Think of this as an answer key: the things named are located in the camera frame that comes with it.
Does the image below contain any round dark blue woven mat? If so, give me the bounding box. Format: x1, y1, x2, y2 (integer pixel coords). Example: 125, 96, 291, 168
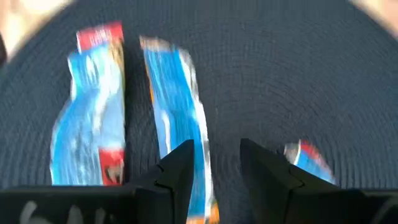
0, 0, 398, 224

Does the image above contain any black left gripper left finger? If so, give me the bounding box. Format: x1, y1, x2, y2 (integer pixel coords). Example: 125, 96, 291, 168
133, 139, 195, 224

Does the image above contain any blue granola bar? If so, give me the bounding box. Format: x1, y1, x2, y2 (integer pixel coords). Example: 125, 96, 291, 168
283, 139, 338, 186
139, 35, 220, 224
49, 21, 127, 187

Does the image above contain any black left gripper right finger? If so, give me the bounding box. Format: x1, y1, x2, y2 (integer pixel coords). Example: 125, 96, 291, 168
239, 138, 343, 224

